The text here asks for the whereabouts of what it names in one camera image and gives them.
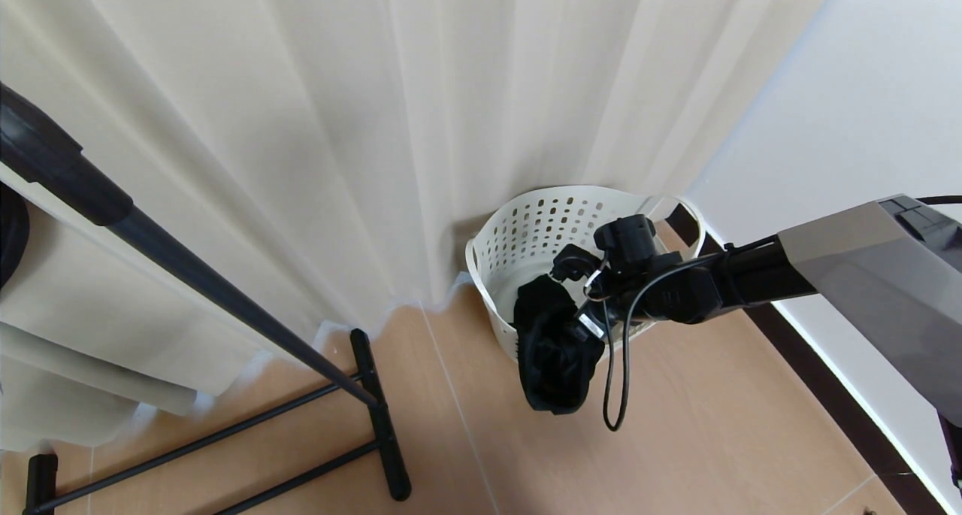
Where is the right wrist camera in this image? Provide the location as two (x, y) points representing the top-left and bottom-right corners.
(551, 243), (602, 283)

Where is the black sleeveless shirt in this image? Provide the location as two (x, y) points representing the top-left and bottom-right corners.
(513, 274), (608, 416)

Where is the white laundry basket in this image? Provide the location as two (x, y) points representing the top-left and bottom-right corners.
(464, 185), (707, 362)

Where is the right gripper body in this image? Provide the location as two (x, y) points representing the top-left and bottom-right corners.
(573, 280), (641, 343)

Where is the beige curtain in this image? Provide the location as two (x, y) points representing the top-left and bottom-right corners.
(0, 0), (839, 456)

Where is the black clothes rack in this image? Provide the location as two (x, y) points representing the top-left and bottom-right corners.
(0, 83), (413, 515)

